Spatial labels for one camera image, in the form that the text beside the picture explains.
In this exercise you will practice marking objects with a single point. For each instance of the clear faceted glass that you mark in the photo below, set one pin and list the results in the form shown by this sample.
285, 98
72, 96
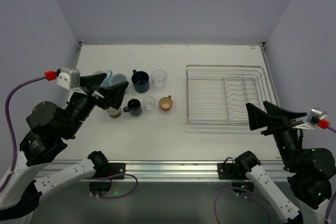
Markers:
158, 78

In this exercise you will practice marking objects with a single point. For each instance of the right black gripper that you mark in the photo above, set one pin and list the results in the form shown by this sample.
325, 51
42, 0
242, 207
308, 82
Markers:
278, 127

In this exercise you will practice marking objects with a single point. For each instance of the small dark blue cup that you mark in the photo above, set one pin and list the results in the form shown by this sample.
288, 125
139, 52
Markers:
133, 107

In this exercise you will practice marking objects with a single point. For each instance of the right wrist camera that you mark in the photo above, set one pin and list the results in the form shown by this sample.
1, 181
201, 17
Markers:
315, 115

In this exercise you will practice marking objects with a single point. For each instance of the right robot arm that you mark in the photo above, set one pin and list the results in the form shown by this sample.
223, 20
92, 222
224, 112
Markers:
312, 168

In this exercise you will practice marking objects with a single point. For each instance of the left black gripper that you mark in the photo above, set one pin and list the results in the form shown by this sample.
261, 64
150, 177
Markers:
94, 94

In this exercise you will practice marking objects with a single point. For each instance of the aluminium front rail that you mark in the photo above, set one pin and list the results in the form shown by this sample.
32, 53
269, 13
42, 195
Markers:
173, 171

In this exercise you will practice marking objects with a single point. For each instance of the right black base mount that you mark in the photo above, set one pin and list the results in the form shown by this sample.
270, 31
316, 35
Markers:
229, 170

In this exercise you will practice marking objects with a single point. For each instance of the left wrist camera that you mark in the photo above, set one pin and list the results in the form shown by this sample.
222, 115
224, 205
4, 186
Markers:
69, 78

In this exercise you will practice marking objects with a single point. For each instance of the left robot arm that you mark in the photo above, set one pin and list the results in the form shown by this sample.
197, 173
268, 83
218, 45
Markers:
50, 127

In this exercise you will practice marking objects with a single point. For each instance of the small clear glass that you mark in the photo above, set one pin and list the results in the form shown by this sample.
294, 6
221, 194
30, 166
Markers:
149, 103

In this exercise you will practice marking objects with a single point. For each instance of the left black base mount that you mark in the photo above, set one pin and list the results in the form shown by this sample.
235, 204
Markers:
101, 187

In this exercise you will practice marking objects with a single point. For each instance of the large dark blue mug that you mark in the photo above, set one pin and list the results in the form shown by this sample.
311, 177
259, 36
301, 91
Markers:
140, 80

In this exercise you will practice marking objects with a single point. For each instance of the metal wire dish rack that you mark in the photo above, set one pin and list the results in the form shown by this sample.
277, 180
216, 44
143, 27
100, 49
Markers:
218, 94

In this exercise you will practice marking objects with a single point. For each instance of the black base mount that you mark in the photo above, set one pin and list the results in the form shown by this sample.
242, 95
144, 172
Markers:
229, 170
101, 187

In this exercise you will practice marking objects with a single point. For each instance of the pale grey-blue mug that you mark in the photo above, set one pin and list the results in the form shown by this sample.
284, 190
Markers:
117, 79

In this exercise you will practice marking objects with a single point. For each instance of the orange cup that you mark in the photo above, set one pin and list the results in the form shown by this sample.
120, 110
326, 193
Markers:
165, 103

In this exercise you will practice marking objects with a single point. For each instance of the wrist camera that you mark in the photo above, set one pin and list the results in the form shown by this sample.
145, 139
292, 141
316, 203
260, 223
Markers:
69, 78
315, 115

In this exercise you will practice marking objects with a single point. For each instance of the light blue mug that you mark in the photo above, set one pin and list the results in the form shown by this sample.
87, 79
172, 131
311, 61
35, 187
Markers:
106, 82

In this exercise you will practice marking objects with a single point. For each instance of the white cup brown band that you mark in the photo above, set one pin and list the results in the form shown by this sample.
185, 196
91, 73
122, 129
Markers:
114, 113

